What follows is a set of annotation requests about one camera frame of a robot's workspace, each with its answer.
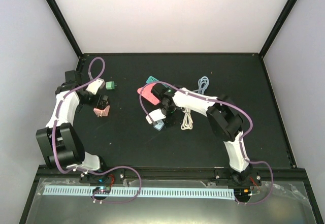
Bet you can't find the teal power strip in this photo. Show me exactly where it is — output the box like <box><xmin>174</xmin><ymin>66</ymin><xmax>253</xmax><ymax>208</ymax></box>
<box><xmin>146</xmin><ymin>76</ymin><xmax>158</xmax><ymax>83</ymax></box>

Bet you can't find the circuit board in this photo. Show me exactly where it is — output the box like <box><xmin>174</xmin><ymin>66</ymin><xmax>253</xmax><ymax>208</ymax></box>
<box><xmin>92</xmin><ymin>186</ymin><xmax>111</xmax><ymax>195</ymax></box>
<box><xmin>234</xmin><ymin>188</ymin><xmax>261</xmax><ymax>197</ymax></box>

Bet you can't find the light blue power strip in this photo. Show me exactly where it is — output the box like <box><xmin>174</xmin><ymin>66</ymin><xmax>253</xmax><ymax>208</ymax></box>
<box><xmin>153</xmin><ymin>120</ymin><xmax>165</xmax><ymax>131</ymax></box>

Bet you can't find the green USB charger plug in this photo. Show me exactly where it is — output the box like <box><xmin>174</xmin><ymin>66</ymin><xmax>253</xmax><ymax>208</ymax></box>
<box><xmin>105</xmin><ymin>81</ymin><xmax>117</xmax><ymax>90</ymax></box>

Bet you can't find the pink triangular power strip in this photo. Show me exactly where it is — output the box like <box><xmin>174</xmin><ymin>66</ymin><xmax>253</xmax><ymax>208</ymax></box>
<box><xmin>137</xmin><ymin>82</ymin><xmax>160</xmax><ymax>106</ymax></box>

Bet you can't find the pink square socket adapter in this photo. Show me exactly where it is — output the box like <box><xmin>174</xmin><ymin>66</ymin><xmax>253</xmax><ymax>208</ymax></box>
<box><xmin>93</xmin><ymin>105</ymin><xmax>110</xmax><ymax>117</ymax></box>

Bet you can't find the light blue coiled cable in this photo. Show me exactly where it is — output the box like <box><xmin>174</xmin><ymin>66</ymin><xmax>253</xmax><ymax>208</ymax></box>
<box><xmin>191</xmin><ymin>76</ymin><xmax>210</xmax><ymax>95</ymax></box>

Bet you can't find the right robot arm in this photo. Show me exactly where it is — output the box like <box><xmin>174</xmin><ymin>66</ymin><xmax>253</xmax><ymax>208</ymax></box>
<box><xmin>146</xmin><ymin>83</ymin><xmax>250</xmax><ymax>185</ymax></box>

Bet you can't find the left circuit board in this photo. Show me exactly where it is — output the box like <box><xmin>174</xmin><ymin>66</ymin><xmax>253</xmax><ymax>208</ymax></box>
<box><xmin>92</xmin><ymin>186</ymin><xmax>111</xmax><ymax>195</ymax></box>

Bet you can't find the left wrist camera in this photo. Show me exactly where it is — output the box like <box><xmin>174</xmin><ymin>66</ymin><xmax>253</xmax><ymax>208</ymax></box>
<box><xmin>86</xmin><ymin>78</ymin><xmax>105</xmax><ymax>95</ymax></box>

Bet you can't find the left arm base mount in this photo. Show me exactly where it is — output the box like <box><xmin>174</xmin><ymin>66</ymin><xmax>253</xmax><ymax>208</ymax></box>
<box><xmin>79</xmin><ymin>167</ymin><xmax>125</xmax><ymax>186</ymax></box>

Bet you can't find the white slotted cable duct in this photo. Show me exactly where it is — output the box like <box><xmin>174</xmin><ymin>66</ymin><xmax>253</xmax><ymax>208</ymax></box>
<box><xmin>43</xmin><ymin>185</ymin><xmax>235</xmax><ymax>200</ymax></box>

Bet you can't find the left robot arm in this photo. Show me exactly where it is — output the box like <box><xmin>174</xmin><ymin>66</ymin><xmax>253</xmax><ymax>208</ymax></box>
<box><xmin>36</xmin><ymin>71</ymin><xmax>110</xmax><ymax>183</ymax></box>

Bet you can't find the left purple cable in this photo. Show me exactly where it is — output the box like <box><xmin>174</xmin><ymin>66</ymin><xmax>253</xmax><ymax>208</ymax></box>
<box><xmin>51</xmin><ymin>57</ymin><xmax>142</xmax><ymax>205</ymax></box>

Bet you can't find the white power strip cable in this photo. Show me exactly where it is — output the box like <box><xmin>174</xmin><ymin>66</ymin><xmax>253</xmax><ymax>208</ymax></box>
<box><xmin>180</xmin><ymin>108</ymin><xmax>194</xmax><ymax>131</ymax></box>

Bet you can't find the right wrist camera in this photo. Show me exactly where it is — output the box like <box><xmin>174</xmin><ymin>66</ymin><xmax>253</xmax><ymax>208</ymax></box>
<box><xmin>146</xmin><ymin>109</ymin><xmax>166</xmax><ymax>124</ymax></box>

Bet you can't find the right circuit board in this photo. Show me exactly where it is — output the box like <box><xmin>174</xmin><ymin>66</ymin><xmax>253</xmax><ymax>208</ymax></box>
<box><xmin>234</xmin><ymin>188</ymin><xmax>261</xmax><ymax>197</ymax></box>

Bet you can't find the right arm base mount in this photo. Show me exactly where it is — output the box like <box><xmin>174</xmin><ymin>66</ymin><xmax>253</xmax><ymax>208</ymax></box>
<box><xmin>214</xmin><ymin>167</ymin><xmax>261</xmax><ymax>187</ymax></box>

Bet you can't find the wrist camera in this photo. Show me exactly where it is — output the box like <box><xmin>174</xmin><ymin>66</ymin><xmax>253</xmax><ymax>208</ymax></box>
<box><xmin>86</xmin><ymin>78</ymin><xmax>105</xmax><ymax>95</ymax></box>
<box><xmin>146</xmin><ymin>109</ymin><xmax>166</xmax><ymax>124</ymax></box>

